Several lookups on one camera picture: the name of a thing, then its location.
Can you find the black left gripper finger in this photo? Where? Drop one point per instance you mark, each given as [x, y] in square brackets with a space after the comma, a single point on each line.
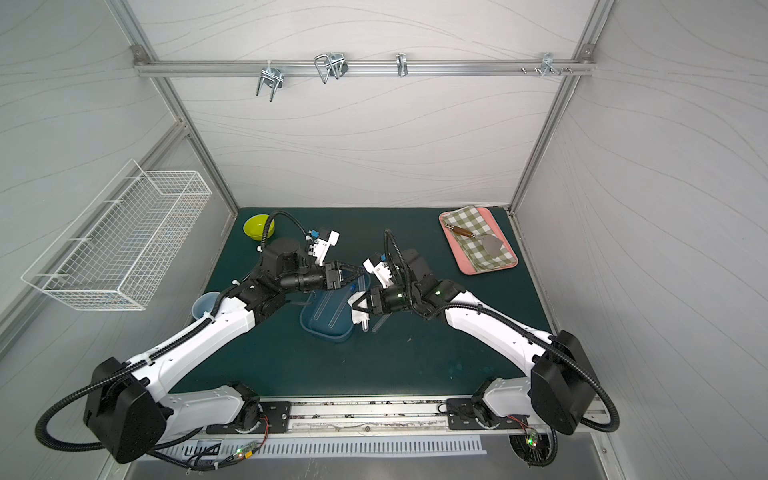
[351, 281]
[351, 271]

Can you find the yellow green bowl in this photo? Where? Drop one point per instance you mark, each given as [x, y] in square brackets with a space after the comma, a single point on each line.
[254, 226]

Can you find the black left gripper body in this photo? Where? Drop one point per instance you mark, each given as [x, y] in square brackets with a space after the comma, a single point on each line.
[333, 276]

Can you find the clear test tube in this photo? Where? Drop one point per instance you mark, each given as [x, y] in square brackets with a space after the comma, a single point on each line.
[340, 317]
[380, 322]
[356, 290]

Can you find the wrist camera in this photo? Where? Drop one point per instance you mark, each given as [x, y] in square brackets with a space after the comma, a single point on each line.
[378, 266]
[319, 243]

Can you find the white gauze wipe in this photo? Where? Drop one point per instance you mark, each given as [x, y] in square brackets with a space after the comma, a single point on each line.
[365, 325]

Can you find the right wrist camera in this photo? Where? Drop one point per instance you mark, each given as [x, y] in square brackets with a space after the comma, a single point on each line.
[378, 266]

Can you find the light blue mug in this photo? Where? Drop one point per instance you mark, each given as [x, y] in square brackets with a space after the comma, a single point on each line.
[204, 304]

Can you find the white wire basket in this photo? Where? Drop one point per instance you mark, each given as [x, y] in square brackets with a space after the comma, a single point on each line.
[115, 253]

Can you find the metal clamp hook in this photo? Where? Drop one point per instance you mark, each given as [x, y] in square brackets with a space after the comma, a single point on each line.
[331, 65]
[401, 65]
[271, 79]
[547, 68]

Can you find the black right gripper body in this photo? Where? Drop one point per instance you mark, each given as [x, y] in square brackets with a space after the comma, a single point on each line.
[372, 300]

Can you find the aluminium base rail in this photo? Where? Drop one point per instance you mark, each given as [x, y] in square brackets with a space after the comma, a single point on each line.
[358, 416]

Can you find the pink plastic tray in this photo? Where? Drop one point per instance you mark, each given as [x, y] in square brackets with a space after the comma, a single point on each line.
[477, 240]

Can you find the blue capped test tube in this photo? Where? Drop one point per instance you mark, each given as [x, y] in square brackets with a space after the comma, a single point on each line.
[321, 315]

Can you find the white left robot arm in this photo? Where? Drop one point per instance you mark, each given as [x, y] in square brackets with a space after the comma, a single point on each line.
[133, 415]

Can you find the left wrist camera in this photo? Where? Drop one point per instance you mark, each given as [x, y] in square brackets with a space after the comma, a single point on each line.
[319, 243]

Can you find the wooden handled metal spatula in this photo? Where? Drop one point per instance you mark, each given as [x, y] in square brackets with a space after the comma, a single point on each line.
[490, 243]

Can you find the blue plastic tub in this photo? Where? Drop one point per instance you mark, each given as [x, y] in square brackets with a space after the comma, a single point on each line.
[305, 318]

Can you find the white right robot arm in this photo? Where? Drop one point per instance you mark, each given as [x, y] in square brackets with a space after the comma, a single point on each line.
[554, 391]

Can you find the green white checkered cloth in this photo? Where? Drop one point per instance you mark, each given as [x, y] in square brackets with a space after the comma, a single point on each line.
[480, 239]

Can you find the aluminium cross rail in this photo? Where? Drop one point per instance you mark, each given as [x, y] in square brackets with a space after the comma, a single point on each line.
[357, 68]

